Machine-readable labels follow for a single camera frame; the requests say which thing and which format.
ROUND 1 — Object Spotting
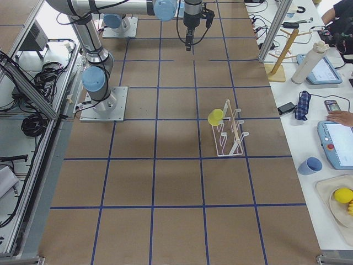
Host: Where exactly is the blue teach pendant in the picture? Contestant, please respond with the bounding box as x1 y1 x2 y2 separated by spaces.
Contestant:
317 121 352 170
306 56 342 85

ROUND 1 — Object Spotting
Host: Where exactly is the far blue teach pendant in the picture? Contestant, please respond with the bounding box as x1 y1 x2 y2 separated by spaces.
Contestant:
306 56 342 85

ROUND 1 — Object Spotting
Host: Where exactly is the yellow plastic cup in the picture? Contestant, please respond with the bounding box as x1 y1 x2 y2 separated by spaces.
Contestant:
207 109 224 126

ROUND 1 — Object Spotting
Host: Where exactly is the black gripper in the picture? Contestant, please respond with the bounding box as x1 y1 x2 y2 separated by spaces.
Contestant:
183 0 202 51

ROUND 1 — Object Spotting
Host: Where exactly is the person hand on pendant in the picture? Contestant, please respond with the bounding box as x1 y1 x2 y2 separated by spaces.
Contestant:
327 110 353 127

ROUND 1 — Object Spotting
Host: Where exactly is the yellow toy lemon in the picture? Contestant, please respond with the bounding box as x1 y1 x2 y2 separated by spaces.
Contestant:
334 187 353 204

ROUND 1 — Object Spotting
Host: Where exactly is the wooden mug tree stand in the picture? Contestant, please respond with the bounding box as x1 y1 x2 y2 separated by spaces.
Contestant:
264 29 311 82

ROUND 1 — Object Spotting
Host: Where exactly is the seated person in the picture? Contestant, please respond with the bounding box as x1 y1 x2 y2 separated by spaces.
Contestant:
322 0 352 55

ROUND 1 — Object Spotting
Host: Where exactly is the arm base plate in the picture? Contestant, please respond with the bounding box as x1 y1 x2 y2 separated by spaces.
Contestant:
103 15 138 39
79 87 129 122

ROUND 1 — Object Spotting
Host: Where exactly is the blue cup on side table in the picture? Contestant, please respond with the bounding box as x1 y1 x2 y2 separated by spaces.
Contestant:
298 157 322 176

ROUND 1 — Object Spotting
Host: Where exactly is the near blue teach pendant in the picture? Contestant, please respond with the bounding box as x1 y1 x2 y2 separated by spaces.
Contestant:
317 121 352 170

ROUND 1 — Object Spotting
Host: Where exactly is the blue plaid umbrella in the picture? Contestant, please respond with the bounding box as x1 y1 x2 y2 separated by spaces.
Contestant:
295 91 311 121

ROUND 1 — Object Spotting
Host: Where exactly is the white wire cup rack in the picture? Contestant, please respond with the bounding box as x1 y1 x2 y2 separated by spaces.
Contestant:
211 99 249 157

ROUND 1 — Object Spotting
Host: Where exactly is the black power adapter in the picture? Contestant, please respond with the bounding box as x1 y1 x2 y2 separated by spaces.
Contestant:
277 102 296 115

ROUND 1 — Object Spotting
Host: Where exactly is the smartphone on side table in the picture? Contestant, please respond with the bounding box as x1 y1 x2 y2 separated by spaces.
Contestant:
324 100 341 113

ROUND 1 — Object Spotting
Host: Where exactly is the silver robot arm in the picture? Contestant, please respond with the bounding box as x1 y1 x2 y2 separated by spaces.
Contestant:
48 1 180 110
103 14 131 31

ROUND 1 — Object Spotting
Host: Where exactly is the beige tray with bowl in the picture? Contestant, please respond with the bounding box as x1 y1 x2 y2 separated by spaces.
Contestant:
315 175 352 246

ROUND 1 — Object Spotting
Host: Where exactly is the aluminium frame post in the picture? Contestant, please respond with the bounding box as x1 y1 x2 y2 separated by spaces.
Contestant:
258 0 292 63

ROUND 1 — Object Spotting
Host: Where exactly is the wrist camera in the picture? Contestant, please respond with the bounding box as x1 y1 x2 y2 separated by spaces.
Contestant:
202 7 215 29

